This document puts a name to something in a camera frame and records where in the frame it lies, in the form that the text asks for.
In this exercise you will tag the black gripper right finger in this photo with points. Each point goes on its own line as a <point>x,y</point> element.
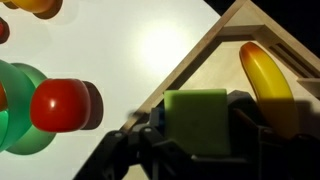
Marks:
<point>280,156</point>

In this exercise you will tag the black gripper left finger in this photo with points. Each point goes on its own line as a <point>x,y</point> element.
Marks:
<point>133,156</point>

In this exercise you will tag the yellow green block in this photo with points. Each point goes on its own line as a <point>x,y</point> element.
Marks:
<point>196,121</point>

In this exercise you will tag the wooden tray box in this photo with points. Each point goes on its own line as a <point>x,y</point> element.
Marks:
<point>213,60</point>

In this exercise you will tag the yellow toy banana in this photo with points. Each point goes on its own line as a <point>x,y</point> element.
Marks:
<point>270,86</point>

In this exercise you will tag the red toy tomato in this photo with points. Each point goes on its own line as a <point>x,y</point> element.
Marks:
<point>60,105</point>

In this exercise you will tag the green translucent bowl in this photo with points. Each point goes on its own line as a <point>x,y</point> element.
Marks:
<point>20,110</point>

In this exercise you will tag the small red toy fruit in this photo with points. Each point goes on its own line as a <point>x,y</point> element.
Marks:
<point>3,30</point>

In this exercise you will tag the yellow toy lemon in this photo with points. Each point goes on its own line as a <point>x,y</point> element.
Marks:
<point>33,5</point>

